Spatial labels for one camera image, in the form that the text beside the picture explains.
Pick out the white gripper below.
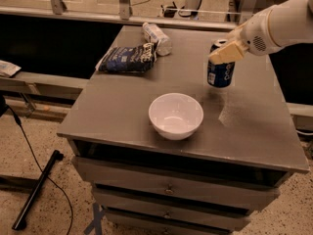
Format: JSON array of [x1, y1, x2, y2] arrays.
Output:
[[208, 7, 282, 65]]

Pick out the blue pepsi can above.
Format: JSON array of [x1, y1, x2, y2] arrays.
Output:
[[206, 38, 236, 89]]

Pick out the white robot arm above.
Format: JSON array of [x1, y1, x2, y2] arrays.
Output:
[[208, 0, 313, 65]]

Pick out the white bowl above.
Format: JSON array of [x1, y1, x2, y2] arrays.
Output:
[[148, 93, 204, 140]]

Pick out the clear plastic water bottle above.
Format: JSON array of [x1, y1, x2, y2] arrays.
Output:
[[142, 23, 172, 56]]

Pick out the blue chip bag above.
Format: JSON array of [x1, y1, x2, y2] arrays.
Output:
[[95, 43, 157, 73]]

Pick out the grey drawer cabinet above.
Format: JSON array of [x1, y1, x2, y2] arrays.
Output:
[[59, 29, 309, 235]]

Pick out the top drawer knob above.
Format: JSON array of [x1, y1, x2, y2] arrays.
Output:
[[164, 185, 174, 195]]

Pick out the drawer knob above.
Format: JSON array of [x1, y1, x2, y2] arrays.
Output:
[[164, 185, 174, 195], [163, 212, 172, 219]]

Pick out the middle drawer knob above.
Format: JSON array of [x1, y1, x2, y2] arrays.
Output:
[[163, 212, 172, 219]]

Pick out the white packet on ledge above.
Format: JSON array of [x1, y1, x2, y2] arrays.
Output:
[[0, 60, 21, 77]]

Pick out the black stand leg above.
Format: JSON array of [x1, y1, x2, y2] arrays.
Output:
[[12, 150, 64, 231]]

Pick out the metal railing frame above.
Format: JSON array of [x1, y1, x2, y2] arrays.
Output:
[[0, 0, 313, 37]]

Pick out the black floor cable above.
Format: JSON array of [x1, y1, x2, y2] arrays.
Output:
[[6, 105, 74, 235]]

